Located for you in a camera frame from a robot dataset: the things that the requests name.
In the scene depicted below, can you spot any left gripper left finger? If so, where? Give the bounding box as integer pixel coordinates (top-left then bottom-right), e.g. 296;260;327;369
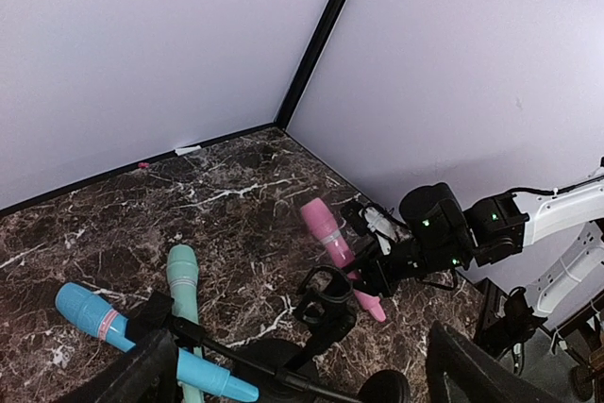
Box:
56;329;178;402

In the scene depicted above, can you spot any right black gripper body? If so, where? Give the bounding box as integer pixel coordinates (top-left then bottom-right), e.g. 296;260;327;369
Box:
348;240;415;297

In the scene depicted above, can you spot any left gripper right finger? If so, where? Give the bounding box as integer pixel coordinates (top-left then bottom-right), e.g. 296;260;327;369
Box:
426;321;559;402

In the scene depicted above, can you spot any black stand of pink microphone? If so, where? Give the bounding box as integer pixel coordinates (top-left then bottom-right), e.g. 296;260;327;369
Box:
234;265;411;403

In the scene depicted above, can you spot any black stand of blue microphone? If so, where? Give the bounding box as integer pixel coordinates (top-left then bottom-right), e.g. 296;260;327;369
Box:
126;291;346;402

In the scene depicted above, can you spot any pink toy microphone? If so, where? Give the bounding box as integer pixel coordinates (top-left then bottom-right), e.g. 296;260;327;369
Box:
300;197;386;323

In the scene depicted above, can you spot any blue toy microphone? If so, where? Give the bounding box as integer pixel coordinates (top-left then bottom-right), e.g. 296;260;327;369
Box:
54;281;260;403

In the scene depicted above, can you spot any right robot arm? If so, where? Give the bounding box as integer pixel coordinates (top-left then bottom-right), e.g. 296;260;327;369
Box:
341;169;603;319

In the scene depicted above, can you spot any teal toy microphone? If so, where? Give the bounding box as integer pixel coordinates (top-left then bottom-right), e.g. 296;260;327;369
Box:
165;243;207;403

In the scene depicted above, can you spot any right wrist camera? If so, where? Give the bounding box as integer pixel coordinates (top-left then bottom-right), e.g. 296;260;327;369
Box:
340;200;401;256

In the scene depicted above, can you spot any right black frame post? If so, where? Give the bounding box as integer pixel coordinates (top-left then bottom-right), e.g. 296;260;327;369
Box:
274;0;347;130

